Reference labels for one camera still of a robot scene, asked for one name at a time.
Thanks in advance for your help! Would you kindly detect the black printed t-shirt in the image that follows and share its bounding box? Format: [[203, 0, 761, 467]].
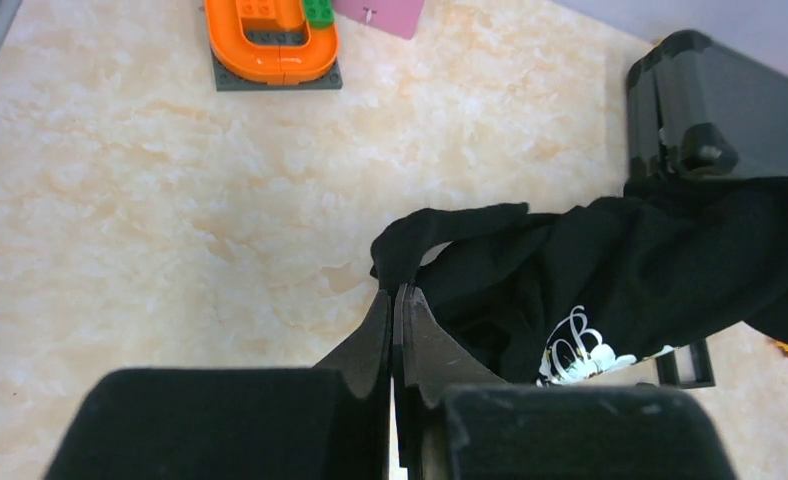
[[370, 177, 788, 386]]

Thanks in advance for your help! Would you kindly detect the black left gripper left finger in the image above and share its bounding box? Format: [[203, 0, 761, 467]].
[[46, 291, 392, 479]]

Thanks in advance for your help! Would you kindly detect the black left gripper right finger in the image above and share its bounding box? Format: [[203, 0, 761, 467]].
[[392, 285, 736, 479]]

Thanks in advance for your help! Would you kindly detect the black square frame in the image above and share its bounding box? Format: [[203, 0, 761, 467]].
[[655, 340, 716, 390]]

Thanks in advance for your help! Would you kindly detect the black hard carrying case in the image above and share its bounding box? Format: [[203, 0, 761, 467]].
[[625, 30, 788, 180]]

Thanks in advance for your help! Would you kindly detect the pink wedge stand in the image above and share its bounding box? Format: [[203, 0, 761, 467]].
[[332, 0, 425, 40]]

